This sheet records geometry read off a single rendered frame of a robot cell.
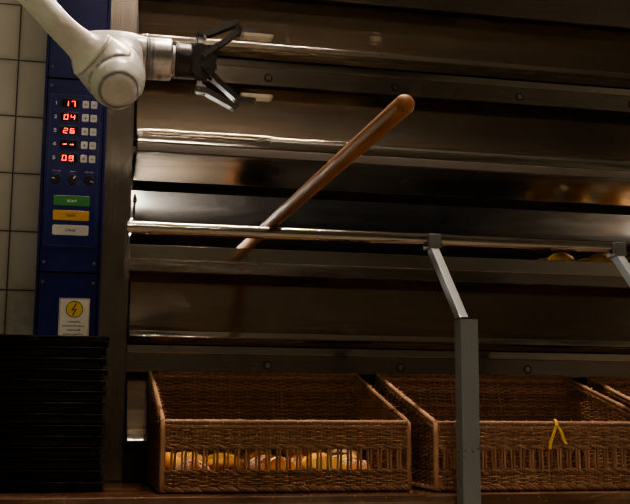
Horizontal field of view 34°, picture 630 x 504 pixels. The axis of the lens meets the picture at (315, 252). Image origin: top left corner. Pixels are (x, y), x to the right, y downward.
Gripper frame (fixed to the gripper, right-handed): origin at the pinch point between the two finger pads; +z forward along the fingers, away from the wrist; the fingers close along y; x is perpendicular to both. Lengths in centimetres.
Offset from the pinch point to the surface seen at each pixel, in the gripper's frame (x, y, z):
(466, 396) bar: 5, 71, 43
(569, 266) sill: -54, 33, 97
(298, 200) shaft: 9.9, 31.2, 5.2
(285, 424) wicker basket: -8, 77, 6
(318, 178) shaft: 29.1, 30.9, 4.9
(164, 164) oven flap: -48, 11, -18
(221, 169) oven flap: -49, 12, -3
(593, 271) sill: -54, 34, 104
